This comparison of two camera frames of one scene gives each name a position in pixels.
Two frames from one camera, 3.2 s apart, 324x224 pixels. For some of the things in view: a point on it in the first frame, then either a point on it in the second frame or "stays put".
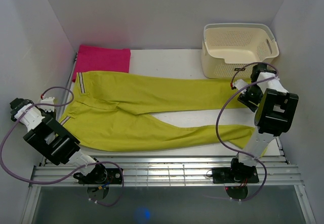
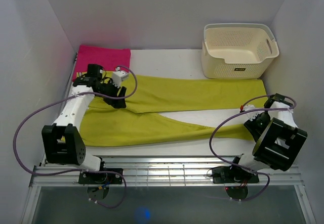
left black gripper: (53, 114) → (117, 103)
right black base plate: (236, 180) stays put
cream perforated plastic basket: (227, 46) stays put
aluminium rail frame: (172, 172) stays put
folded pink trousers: (96, 58) stays put
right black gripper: (244, 99) → (251, 126)
